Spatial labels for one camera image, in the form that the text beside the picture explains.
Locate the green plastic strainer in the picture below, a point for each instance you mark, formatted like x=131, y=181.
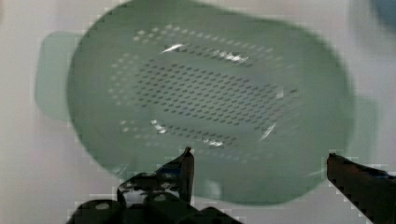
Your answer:
x=260, y=103

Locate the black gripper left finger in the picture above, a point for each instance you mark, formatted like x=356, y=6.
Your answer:
x=160, y=197

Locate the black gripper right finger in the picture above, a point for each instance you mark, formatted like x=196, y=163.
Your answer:
x=371, y=191

